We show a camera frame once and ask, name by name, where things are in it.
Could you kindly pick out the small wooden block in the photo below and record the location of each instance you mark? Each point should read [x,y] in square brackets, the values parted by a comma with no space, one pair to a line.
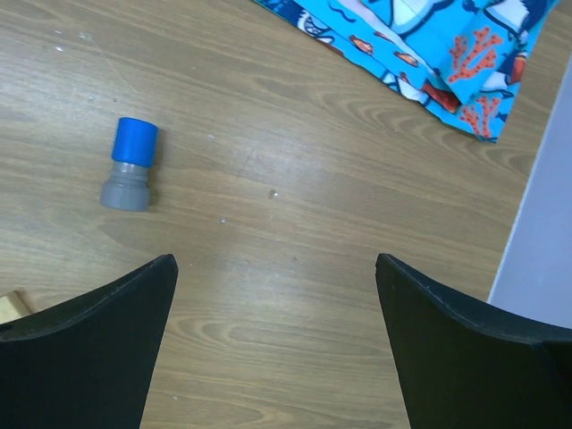
[13,307]

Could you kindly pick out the blue and grey glue stick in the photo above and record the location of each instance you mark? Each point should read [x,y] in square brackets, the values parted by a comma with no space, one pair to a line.
[133,156]

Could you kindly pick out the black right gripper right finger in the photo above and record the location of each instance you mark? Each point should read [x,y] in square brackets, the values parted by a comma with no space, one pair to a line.
[463,363]

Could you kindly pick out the blue shark print cloth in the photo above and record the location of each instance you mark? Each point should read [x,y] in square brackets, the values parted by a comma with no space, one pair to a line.
[462,61]

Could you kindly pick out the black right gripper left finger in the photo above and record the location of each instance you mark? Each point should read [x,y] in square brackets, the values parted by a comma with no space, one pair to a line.
[88,362]

